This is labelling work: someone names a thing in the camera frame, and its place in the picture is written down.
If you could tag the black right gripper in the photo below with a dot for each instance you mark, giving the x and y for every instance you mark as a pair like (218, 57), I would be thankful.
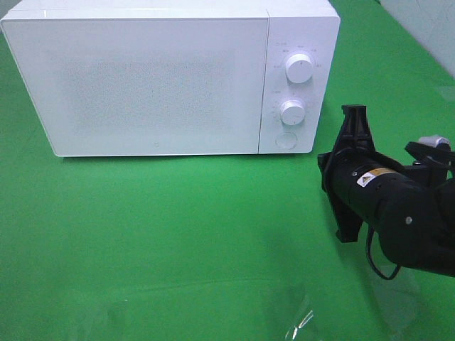
(414, 223)

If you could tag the white microwave door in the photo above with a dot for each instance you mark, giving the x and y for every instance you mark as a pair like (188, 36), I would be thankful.
(144, 87)

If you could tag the white microwave oven body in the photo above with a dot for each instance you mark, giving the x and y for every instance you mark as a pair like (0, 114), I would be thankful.
(309, 27)

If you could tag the white timer knob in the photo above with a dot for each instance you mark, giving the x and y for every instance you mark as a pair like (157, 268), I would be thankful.
(292, 112)

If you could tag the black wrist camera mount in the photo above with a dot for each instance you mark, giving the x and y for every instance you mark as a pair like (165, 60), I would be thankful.
(433, 160)

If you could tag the white power knob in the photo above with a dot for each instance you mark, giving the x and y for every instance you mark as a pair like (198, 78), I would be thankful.
(299, 68)

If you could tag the round door release button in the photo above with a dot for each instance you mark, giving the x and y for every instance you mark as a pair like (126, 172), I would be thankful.
(286, 141)

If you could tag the clear tape strip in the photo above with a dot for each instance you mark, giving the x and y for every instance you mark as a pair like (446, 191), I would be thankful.
(301, 328)

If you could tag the green table cloth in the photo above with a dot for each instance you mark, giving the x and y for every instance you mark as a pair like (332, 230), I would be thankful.
(213, 247)

